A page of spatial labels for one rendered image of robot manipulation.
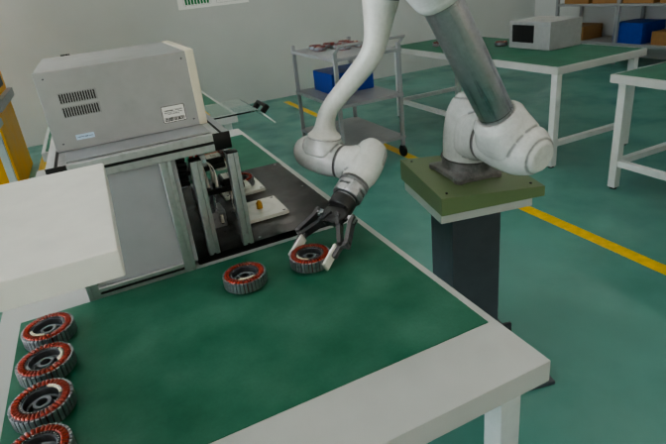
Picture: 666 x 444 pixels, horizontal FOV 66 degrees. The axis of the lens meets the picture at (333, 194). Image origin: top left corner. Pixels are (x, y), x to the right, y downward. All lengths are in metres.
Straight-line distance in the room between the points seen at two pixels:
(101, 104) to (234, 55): 5.70
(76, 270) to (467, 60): 1.05
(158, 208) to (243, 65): 5.82
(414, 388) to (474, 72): 0.79
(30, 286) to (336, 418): 0.57
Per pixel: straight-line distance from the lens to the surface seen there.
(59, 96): 1.46
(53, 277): 0.62
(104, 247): 0.62
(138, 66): 1.46
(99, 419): 1.12
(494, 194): 1.66
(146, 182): 1.39
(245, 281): 1.30
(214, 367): 1.13
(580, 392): 2.16
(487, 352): 1.09
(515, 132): 1.50
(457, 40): 1.34
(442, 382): 1.03
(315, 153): 1.53
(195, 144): 1.37
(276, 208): 1.68
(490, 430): 1.22
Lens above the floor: 1.45
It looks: 23 degrees down
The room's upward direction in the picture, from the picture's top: 6 degrees counter-clockwise
